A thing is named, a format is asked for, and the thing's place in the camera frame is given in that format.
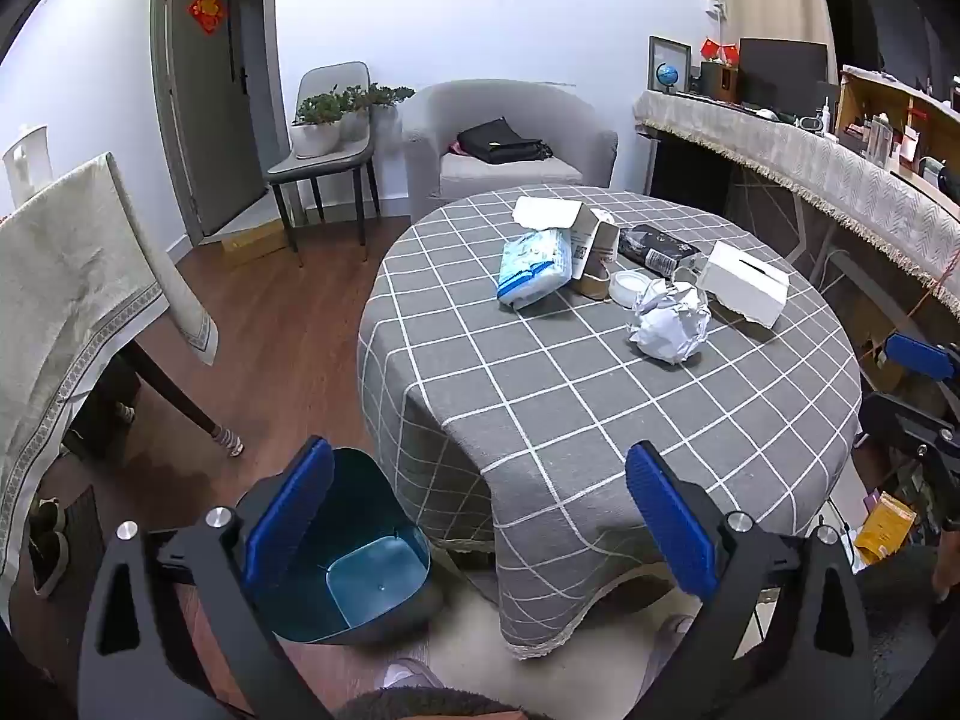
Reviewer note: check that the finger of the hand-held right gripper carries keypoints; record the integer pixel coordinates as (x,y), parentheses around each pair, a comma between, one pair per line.
(919,358)
(904,420)

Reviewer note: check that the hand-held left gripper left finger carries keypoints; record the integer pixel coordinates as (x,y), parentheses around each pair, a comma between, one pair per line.
(289,517)

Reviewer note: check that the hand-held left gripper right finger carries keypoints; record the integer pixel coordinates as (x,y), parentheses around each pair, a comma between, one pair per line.
(667,517)

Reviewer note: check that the dark blue trash bin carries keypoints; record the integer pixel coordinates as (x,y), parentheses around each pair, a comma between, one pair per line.
(375,585)

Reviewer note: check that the white cardboard box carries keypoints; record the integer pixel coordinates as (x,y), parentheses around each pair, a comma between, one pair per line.
(742,281)

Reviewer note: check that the white paper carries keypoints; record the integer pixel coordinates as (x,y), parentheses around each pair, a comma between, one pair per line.
(671,322)

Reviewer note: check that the white tape roll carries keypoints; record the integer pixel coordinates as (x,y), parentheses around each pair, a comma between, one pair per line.
(628,287)

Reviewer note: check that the clear plastic wrapper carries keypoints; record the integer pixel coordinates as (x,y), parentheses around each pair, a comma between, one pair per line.
(691,270)

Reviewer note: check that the black snack packet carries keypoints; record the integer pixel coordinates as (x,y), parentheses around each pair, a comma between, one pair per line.
(660,244)

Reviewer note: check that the blue tissue pack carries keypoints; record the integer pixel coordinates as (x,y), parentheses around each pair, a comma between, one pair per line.
(532,270)

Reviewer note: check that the white cardboard carton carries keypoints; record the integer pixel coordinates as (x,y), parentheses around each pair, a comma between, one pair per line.
(592,240)

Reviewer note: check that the yellow package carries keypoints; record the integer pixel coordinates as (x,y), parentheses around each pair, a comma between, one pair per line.
(885,529)

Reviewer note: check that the dark wooden table leg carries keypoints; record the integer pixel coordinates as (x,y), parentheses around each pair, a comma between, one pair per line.
(176,390)

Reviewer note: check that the person's shoe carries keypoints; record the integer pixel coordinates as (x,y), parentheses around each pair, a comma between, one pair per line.
(409,673)

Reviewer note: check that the dark floor mat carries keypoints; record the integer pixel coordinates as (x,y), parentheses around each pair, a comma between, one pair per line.
(86,532)

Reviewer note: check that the beige fringed counter cloth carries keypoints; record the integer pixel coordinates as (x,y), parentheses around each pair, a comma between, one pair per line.
(795,157)

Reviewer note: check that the pair of dark shoes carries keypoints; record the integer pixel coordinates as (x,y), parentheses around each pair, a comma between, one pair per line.
(49,547)

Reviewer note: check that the wooden desk organiser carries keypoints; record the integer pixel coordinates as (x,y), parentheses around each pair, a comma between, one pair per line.
(900,112)

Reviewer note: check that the small white bottle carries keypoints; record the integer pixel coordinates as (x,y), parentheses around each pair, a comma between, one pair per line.
(827,116)

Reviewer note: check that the flat cardboard box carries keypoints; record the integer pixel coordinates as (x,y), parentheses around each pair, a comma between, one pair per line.
(255,244)

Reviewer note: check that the black monitor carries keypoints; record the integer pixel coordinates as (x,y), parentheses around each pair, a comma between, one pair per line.
(784,75)

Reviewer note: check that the beige patterned tablecloth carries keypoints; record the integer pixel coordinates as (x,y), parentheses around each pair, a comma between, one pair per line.
(67,277)

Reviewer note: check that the brown wooden box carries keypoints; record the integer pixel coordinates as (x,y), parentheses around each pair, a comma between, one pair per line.
(720,82)

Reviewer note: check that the grey dining chair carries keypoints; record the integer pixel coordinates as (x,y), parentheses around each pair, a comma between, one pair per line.
(322,165)

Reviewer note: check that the small red flags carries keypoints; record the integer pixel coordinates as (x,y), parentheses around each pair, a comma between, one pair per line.
(720,51)

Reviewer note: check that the small blue globe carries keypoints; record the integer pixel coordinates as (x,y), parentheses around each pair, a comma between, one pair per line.
(666,75)

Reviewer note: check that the potted plant large white pot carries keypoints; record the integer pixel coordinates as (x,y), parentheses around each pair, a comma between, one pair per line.
(316,135)

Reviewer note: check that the grey door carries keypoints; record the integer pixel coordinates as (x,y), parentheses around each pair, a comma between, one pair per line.
(217,127)

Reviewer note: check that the potted plant small white pot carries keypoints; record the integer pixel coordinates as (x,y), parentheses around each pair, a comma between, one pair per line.
(386,109)
(354,120)

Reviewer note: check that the black handbag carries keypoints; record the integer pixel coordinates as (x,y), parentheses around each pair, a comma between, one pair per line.
(499,141)

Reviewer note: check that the grey armchair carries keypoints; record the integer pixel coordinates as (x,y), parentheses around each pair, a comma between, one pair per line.
(525,109)

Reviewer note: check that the red diamond door decoration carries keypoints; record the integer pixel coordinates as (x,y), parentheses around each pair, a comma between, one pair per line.
(206,11)

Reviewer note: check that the grey picture frame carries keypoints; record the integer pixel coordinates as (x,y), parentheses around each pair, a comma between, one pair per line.
(664,52)

